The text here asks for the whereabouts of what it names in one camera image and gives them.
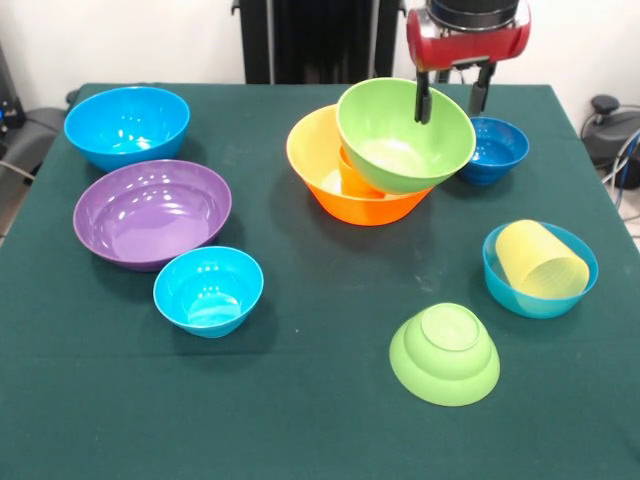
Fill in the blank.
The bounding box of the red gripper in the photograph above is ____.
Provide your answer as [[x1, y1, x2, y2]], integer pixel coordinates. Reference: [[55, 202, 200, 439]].
[[405, 2, 533, 125]]

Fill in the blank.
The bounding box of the large green bowl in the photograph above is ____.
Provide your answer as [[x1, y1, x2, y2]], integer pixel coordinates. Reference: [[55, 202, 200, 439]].
[[336, 77, 477, 195]]

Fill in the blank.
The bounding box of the small dark blue bowl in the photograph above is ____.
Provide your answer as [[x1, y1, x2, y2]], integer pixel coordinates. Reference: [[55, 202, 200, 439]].
[[458, 116, 530, 186]]

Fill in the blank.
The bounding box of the orange cup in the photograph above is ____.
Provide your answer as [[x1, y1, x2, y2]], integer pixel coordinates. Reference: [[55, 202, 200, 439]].
[[338, 144, 387, 200]]

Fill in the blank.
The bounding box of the large orange bowl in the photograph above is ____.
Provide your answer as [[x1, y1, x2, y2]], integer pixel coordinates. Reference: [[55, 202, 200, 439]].
[[285, 103, 436, 227]]

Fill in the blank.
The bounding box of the yellow cup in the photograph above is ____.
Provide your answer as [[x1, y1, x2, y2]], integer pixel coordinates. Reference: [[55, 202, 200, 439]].
[[494, 218, 591, 300]]

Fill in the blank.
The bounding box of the translucent blue ridged bowl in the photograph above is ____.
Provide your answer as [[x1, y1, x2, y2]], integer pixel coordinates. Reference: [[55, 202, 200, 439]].
[[482, 221, 600, 320]]

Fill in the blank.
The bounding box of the small green bowl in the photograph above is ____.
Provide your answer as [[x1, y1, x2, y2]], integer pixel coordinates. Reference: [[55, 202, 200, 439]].
[[389, 302, 501, 407]]

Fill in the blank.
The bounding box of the small light blue bowl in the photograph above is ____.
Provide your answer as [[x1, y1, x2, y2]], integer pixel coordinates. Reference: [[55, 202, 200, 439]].
[[152, 245, 265, 340]]

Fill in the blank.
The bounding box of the purple bowl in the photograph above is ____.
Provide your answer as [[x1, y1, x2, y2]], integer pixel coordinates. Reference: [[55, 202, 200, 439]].
[[72, 159, 233, 273]]

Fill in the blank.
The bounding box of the large blue bowl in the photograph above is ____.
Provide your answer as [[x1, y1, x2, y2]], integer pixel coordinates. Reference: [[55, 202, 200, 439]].
[[63, 85, 192, 173]]

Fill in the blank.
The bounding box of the dark green tablecloth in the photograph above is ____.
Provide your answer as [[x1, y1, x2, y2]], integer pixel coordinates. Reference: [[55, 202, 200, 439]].
[[0, 82, 640, 480]]

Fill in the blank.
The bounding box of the dark grey seat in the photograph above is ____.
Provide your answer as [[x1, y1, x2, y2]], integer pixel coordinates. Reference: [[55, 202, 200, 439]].
[[0, 106, 69, 201]]

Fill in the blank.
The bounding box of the black electronic device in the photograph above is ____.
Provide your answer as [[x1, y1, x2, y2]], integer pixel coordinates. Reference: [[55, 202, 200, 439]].
[[0, 42, 27, 132]]

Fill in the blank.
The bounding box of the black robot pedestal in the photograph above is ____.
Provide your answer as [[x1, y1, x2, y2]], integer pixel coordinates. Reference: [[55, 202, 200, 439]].
[[230, 0, 409, 85]]

